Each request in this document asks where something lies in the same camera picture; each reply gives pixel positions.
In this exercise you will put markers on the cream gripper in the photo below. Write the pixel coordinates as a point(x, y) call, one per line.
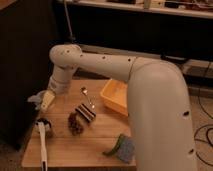
point(42, 100)

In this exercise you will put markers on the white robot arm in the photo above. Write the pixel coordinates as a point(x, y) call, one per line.
point(157, 103)

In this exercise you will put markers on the brown crumpled towel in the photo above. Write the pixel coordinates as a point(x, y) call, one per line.
point(74, 125)

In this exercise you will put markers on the yellow plastic tray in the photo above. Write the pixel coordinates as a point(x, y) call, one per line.
point(114, 96)

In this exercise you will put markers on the striped brown block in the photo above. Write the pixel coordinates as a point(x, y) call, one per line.
point(85, 113)

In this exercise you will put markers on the dark cabinet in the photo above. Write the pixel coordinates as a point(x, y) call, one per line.
point(27, 33)

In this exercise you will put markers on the green grey cloth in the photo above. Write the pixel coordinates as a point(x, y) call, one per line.
point(123, 149)

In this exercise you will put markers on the wooden shelf with items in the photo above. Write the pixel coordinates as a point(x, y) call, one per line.
point(150, 6)

